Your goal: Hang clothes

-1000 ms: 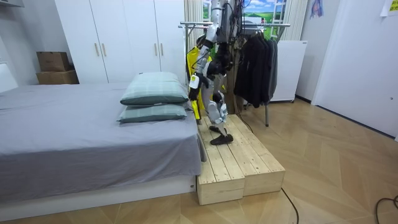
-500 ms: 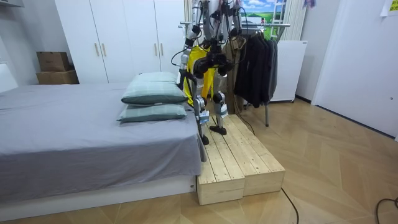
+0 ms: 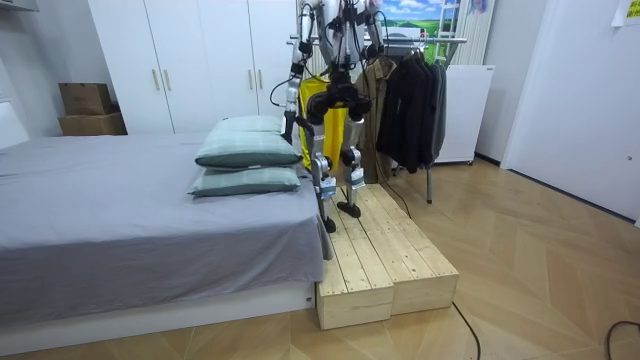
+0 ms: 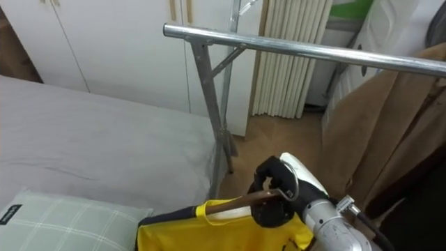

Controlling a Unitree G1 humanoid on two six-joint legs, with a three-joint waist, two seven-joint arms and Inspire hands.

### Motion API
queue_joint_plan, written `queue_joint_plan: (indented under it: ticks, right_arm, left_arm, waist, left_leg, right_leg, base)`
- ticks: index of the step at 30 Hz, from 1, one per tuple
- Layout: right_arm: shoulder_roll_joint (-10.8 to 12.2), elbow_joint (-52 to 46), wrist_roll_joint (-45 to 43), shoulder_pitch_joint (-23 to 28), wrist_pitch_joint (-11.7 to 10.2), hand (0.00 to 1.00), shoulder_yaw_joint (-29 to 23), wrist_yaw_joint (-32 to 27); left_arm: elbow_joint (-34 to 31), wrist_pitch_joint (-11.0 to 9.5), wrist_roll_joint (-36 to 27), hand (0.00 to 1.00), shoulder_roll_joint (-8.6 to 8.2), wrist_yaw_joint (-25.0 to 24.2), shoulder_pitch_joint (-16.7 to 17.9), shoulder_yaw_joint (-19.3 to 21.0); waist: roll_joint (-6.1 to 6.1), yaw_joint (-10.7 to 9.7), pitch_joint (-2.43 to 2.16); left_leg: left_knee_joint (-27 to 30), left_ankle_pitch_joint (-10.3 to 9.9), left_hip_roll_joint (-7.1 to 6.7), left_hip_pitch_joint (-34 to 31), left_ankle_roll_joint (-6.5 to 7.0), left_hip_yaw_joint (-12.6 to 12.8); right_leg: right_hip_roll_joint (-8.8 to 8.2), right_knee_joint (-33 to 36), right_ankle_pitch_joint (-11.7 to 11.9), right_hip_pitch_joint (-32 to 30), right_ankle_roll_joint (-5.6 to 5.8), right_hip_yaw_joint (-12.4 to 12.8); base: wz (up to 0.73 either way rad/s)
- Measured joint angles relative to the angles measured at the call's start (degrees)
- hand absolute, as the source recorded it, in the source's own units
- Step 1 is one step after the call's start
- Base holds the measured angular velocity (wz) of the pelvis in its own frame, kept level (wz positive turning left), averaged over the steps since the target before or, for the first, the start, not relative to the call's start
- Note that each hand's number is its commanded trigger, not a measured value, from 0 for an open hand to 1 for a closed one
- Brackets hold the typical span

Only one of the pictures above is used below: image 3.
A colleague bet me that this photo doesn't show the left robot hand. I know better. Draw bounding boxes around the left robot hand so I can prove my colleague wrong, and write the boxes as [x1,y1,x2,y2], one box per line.
[281,110,302,147]

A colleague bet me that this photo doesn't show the green checked pillow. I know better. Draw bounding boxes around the green checked pillow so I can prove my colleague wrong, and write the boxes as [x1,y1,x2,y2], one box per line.
[194,115,304,171]
[187,166,303,199]

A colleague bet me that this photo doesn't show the yellow garment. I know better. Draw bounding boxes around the yellow garment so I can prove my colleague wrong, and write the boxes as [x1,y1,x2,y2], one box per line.
[298,75,349,174]

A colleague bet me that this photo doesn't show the robot legs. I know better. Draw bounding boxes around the robot legs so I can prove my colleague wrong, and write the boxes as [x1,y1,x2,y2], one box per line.
[302,92,374,235]

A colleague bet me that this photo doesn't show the olive jacket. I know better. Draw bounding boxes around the olive jacket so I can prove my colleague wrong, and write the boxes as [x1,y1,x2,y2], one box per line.
[353,56,399,185]

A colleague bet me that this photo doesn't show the robot body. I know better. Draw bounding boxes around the robot body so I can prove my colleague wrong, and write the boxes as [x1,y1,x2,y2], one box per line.
[313,0,387,122]

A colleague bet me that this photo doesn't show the white wardrobe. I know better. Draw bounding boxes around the white wardrobe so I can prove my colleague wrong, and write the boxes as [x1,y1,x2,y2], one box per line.
[87,0,302,136]

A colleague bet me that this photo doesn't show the black jacket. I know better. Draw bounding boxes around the black jacket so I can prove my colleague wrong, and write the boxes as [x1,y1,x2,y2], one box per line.
[375,53,437,175]

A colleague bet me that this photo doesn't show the metal clothes rack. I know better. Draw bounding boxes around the metal clothes rack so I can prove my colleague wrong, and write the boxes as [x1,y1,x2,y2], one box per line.
[286,35,469,205]

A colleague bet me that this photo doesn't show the grey garment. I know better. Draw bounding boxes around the grey garment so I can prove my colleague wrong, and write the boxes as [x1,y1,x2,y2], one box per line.
[426,61,449,165]

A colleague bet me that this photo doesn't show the wooden platform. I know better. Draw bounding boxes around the wooden platform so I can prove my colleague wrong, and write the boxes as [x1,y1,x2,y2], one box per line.
[355,182,461,317]
[315,187,396,332]

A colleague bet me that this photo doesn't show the white cabinet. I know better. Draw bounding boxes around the white cabinet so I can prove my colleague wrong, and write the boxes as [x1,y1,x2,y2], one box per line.
[433,64,496,166]

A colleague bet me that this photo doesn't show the white ladder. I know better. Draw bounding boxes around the white ladder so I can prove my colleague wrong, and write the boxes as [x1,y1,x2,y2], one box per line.
[433,0,460,64]

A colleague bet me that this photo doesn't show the grey bed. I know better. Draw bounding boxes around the grey bed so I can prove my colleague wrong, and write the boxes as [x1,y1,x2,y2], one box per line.
[0,130,335,358]

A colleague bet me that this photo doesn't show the cardboard box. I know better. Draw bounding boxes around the cardboard box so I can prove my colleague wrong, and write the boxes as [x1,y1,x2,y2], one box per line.
[58,82,116,117]
[57,112,129,137]

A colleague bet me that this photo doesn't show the white door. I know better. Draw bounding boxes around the white door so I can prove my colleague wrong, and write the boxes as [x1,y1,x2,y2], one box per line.
[501,0,640,222]

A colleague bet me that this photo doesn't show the yellow paper note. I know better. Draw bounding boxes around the yellow paper note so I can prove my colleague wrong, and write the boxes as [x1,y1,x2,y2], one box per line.
[610,0,640,28]

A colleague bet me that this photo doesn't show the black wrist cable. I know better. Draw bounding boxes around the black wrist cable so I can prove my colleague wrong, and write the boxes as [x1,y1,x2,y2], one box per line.
[269,76,297,109]

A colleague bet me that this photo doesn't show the black floor cable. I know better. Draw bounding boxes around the black floor cable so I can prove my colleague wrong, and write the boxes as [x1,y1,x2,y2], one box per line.
[451,301,483,360]
[371,149,414,221]
[605,319,640,360]

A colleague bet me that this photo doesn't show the cable bundle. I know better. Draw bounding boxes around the cable bundle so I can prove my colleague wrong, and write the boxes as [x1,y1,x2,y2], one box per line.
[339,0,382,13]

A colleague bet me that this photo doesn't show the landscape wall poster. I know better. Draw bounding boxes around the landscape wall poster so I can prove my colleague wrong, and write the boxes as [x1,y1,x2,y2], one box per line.
[377,0,462,65]

